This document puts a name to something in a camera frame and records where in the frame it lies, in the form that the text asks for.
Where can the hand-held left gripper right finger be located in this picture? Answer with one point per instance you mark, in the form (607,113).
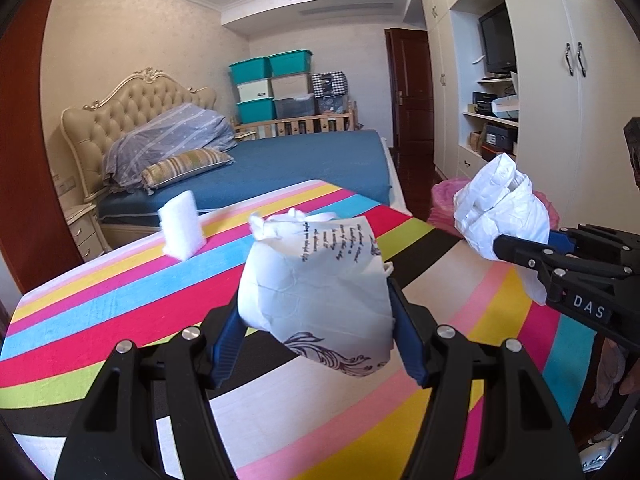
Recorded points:
(407,340)

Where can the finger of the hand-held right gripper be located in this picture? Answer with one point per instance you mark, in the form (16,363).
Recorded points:
(600,250)
(520,250)

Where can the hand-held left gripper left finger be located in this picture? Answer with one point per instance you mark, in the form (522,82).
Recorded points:
(227,345)

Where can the white plastic bag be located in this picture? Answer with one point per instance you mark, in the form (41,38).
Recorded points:
(500,210)

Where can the pink lined trash bin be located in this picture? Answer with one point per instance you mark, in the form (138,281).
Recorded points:
(442,205)

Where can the white printed paper bag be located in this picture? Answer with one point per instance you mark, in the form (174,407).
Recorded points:
(310,290)

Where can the person's right hand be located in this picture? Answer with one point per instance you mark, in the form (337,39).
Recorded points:
(612,370)

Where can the rainbow striped cloth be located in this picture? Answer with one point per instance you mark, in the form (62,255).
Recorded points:
(150,305)

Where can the white foam block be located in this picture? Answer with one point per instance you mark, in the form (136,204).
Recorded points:
(182,230)

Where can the white built-in wardrobe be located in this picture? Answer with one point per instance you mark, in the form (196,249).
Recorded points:
(590,110)

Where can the black electronic device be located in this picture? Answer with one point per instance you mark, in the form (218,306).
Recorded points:
(485,102)

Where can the white glossy object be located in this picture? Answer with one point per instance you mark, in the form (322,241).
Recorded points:
(600,460)

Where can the cream carved nightstand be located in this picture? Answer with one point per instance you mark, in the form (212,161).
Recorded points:
(87,232)

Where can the striped pillow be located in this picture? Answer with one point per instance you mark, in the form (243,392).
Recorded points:
(185,167)

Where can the dark wooden door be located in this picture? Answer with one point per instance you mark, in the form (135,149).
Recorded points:
(412,85)

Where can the bed with cream tufted headboard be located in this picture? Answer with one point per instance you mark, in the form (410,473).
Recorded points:
(310,160)

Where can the black television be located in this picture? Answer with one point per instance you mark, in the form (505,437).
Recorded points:
(497,40)

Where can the blue-grey folded quilt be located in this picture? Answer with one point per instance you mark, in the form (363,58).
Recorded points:
(170,132)

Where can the teal storage box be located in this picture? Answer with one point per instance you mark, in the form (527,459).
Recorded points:
(255,110)
(291,63)
(250,71)

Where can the dark storage bag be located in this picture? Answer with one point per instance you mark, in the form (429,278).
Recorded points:
(330,105)

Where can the grey translucent storage box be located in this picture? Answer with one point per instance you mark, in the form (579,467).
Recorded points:
(294,107)

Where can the black white checkered bag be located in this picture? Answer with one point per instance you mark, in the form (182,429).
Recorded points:
(329,84)

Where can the white storage box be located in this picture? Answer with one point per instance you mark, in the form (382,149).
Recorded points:
(255,91)

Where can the beige translucent storage box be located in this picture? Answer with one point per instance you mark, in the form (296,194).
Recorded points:
(291,85)

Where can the reddish brown wooden panel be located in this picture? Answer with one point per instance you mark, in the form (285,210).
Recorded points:
(25,110)

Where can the wall socket plate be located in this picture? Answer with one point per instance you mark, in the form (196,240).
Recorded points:
(64,185)

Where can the wooden crib rail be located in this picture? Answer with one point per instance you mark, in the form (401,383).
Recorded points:
(300,124)

